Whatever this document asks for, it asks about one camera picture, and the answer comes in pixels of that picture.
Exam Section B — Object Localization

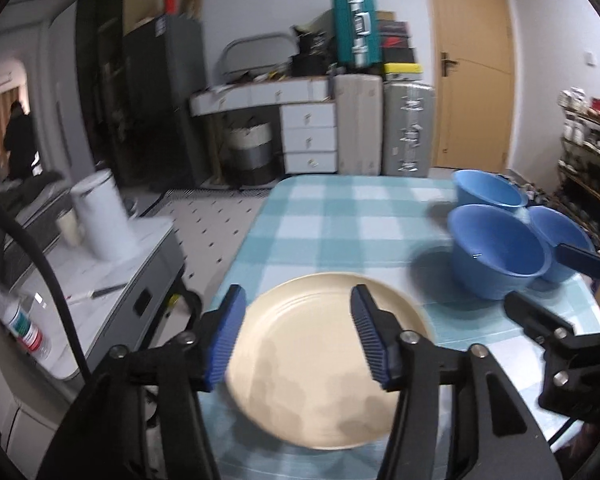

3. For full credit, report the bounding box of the silver suitcase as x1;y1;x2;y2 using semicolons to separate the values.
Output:
382;80;436;178

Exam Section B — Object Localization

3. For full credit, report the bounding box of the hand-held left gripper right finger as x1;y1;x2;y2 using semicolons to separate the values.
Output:
349;284;566;480

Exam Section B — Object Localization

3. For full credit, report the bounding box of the teal checked tablecloth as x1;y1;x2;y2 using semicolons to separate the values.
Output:
200;175;600;480

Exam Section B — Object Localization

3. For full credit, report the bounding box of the grey side cabinet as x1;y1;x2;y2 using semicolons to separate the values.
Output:
45;217;187;381

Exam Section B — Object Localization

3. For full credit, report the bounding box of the black storage box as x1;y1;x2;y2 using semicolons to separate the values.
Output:
290;52;331;78

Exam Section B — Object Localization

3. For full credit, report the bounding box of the red cap plastic bottle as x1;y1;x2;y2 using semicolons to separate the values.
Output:
0;269;52;361

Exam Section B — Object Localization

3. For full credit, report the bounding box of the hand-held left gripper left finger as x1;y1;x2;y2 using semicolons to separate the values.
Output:
35;284;248;480

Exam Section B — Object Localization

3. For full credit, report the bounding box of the white desk with drawers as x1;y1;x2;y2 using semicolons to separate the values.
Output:
190;77;338;176

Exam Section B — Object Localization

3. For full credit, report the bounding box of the shoe rack with shoes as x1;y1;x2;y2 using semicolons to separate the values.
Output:
557;87;600;211

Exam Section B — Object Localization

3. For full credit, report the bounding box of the black wardrobe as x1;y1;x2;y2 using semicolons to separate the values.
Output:
75;0;156;186

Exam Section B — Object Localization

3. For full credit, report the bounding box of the white kettle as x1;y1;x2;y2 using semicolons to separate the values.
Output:
71;169;138;262

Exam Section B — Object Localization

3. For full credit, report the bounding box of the wooden shoe rack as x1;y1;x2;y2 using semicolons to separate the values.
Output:
555;87;600;241

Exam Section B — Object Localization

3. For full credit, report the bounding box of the woven laundry basket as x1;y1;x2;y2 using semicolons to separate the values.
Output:
225;122;276;186

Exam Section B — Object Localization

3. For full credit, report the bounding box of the beige suitcase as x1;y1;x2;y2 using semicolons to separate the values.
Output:
332;74;383;176

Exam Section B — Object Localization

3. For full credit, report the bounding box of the teal suitcase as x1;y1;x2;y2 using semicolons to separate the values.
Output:
332;0;383;68

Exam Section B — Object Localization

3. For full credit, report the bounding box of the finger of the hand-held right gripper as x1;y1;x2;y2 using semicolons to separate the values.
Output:
555;242;600;281
504;291;577;345

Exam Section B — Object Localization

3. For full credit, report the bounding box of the cream plate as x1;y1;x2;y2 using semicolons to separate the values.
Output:
225;271;433;451

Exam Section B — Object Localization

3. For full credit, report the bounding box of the black gift bag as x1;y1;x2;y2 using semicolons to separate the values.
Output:
292;25;331;56

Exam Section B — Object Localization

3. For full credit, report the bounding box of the grey rounded frame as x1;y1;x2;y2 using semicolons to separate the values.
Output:
219;32;293;83

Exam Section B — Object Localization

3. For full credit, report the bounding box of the stack of shoe boxes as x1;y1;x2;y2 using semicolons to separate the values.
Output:
375;10;423;83

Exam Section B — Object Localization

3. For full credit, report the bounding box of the blue bowl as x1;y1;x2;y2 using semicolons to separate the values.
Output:
527;206;596;283
452;169;529;211
447;204;552;301

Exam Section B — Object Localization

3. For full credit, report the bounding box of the dark grey refrigerator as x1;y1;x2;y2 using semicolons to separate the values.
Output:
122;15;208;188

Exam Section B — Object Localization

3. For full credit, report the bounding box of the wooden door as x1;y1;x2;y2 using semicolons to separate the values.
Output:
422;0;516;173

